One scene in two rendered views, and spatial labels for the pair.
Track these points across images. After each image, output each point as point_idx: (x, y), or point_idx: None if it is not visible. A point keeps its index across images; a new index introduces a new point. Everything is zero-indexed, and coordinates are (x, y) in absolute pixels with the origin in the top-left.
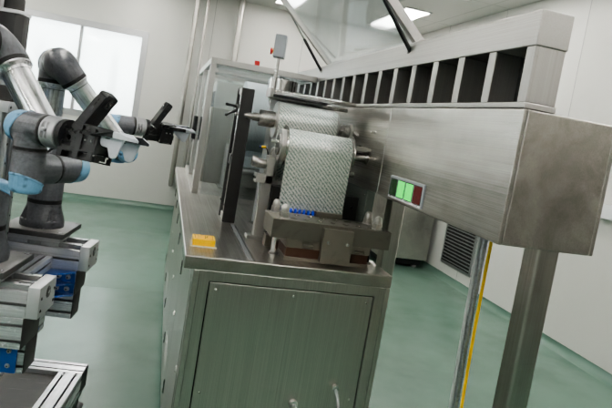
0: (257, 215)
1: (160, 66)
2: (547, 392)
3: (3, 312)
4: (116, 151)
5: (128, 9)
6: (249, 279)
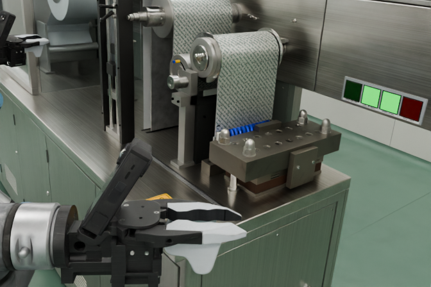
0: (185, 141)
1: None
2: (338, 166)
3: None
4: (210, 262)
5: None
6: (240, 239)
